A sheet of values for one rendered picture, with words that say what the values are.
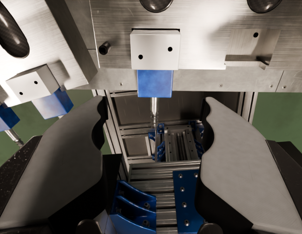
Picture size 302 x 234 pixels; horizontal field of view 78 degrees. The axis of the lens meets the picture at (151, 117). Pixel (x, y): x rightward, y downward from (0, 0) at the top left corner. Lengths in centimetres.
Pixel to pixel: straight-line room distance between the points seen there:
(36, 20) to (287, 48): 30
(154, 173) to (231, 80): 36
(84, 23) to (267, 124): 141
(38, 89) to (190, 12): 22
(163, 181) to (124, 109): 59
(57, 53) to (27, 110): 130
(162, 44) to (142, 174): 46
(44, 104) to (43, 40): 9
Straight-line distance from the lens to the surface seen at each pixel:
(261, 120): 153
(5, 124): 39
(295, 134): 173
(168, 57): 20
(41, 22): 30
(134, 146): 122
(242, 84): 37
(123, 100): 104
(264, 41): 29
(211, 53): 24
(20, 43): 33
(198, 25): 23
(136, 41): 20
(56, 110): 32
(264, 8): 25
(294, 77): 41
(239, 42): 28
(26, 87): 31
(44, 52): 31
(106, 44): 22
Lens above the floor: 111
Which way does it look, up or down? 57 degrees down
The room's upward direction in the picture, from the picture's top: 177 degrees counter-clockwise
